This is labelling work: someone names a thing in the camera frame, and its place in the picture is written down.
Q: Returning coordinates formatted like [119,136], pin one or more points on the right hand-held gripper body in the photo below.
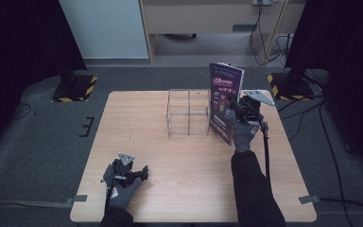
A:
[250,110]

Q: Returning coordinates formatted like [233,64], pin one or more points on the clear acrylic file rack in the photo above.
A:
[186,113]

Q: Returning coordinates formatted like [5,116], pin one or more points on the black curtain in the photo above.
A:
[19,47]
[349,47]

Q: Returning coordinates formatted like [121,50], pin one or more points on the white power strip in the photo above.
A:
[263,2]

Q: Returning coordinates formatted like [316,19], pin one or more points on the purple magazine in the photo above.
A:
[222,94]

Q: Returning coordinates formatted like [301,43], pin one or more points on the dark round object under desk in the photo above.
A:
[180,37]

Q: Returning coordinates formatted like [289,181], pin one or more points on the person's right hand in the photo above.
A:
[242,135]

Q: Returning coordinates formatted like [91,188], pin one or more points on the black yellow striped stand base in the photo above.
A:
[75,90]
[291,90]

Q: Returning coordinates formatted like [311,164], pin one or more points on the light wooden desk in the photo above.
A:
[198,17]

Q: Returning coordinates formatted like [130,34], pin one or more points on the white cabinet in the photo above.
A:
[104,28]

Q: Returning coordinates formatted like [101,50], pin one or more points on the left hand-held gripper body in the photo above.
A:
[123,170]

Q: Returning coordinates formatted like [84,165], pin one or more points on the person's left hand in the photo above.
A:
[121,195]

